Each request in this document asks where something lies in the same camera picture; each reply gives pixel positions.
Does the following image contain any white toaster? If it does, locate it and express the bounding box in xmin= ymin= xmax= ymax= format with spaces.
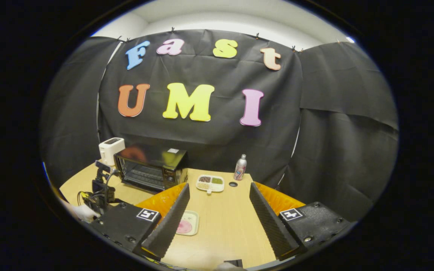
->
xmin=99 ymin=137 xmax=125 ymax=166

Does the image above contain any white divided grain dish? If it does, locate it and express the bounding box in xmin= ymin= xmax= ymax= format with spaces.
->
xmin=196 ymin=175 xmax=225 ymax=194

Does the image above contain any black backdrop cloth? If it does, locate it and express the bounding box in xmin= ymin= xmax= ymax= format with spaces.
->
xmin=40 ymin=29 xmax=399 ymax=222

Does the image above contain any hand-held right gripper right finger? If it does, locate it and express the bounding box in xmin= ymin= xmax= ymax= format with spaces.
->
xmin=249 ymin=182 xmax=353 ymax=261

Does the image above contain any silver bottle with pink label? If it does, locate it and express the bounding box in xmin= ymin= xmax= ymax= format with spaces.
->
xmin=234 ymin=154 xmax=248 ymax=181

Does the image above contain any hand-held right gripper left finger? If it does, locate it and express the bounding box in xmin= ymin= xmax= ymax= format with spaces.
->
xmin=88 ymin=183 xmax=190 ymax=261

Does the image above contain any pale rectangular plate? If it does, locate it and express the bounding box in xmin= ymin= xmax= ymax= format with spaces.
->
xmin=176 ymin=210 xmax=199 ymax=236

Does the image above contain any black electric oven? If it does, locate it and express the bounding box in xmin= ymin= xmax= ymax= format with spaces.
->
xmin=113 ymin=145 xmax=188 ymax=193

